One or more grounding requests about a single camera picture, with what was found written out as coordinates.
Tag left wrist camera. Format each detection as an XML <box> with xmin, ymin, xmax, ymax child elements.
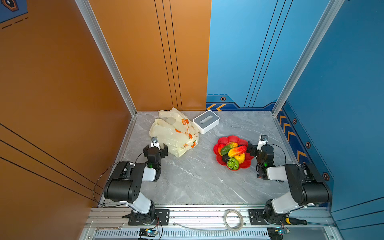
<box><xmin>151</xmin><ymin>137</ymin><xmax>160</xmax><ymax>149</ymax></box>

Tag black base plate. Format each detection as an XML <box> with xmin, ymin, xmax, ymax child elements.
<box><xmin>128</xmin><ymin>209</ymin><xmax>170</xmax><ymax>226</ymax></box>
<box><xmin>248</xmin><ymin>209</ymin><xmax>288</xmax><ymax>226</ymax></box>

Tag small red yellow fruit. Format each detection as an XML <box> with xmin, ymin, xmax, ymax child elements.
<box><xmin>218</xmin><ymin>144</ymin><xmax>226</xmax><ymax>156</ymax></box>

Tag right green circuit board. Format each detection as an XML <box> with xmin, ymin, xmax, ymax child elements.
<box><xmin>267</xmin><ymin>228</ymin><xmax>291</xmax><ymax>240</ymax></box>

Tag silver wrench on rail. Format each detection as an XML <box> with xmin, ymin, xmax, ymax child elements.
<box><xmin>95</xmin><ymin>226</ymin><xmax>122</xmax><ymax>231</ymax></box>

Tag black avocado fruit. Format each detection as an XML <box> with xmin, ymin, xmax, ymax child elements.
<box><xmin>222</xmin><ymin>154</ymin><xmax>230</xmax><ymax>164</ymax></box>

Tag red yellow long mango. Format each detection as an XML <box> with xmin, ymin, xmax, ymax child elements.
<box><xmin>228</xmin><ymin>146</ymin><xmax>248</xmax><ymax>158</ymax></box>

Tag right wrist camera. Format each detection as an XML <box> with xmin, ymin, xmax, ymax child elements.
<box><xmin>257</xmin><ymin>135</ymin><xmax>268</xmax><ymax>151</ymax></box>

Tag cream plastic bag orange prints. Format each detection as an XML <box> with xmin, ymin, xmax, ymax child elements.
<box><xmin>149</xmin><ymin>108</ymin><xmax>199</xmax><ymax>157</ymax></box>

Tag white grey tissue box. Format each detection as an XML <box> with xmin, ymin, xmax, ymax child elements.
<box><xmin>193</xmin><ymin>110</ymin><xmax>220</xmax><ymax>134</ymax></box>

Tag yellow black screwdriver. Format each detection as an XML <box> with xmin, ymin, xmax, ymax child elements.
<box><xmin>285</xmin><ymin>218</ymin><xmax>308</xmax><ymax>226</ymax></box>

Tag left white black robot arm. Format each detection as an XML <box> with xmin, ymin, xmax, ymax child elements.
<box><xmin>104</xmin><ymin>143</ymin><xmax>168</xmax><ymax>225</ymax></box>

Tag red flower-shaped plate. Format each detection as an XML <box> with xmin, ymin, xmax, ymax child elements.
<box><xmin>213</xmin><ymin>136</ymin><xmax>254</xmax><ymax>171</ymax></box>

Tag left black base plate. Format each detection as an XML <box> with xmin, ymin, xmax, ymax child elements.
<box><xmin>128</xmin><ymin>209</ymin><xmax>170</xmax><ymax>226</ymax></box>

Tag aluminium rail frame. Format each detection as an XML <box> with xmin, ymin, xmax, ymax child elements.
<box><xmin>79</xmin><ymin>204</ymin><xmax>343</xmax><ymax>240</ymax></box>

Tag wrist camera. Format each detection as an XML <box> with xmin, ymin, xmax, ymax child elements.
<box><xmin>257</xmin><ymin>135</ymin><xmax>268</xmax><ymax>151</ymax></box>
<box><xmin>151</xmin><ymin>137</ymin><xmax>160</xmax><ymax>149</ymax></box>

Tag coiled clear tube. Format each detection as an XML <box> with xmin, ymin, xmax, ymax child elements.
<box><xmin>223</xmin><ymin>209</ymin><xmax>245</xmax><ymax>232</ymax></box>

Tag green circuit board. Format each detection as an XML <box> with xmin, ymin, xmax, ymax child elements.
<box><xmin>138</xmin><ymin>229</ymin><xmax>159</xmax><ymax>240</ymax></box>
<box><xmin>267</xmin><ymin>228</ymin><xmax>291</xmax><ymax>240</ymax></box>

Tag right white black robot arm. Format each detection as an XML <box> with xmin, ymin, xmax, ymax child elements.
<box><xmin>247</xmin><ymin>143</ymin><xmax>332</xmax><ymax>226</ymax></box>

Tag yellow bell pepper fruit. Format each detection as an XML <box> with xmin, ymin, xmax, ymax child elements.
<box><xmin>234</xmin><ymin>153</ymin><xmax>246</xmax><ymax>165</ymax></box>

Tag left green circuit board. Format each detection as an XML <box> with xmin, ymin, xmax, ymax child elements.
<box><xmin>138</xmin><ymin>229</ymin><xmax>159</xmax><ymax>240</ymax></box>

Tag green yellow papaya fruit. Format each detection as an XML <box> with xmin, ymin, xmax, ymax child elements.
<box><xmin>222</xmin><ymin>142</ymin><xmax>238</xmax><ymax>156</ymax></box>

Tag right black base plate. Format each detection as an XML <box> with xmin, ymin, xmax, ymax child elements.
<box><xmin>248</xmin><ymin>209</ymin><xmax>288</xmax><ymax>226</ymax></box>

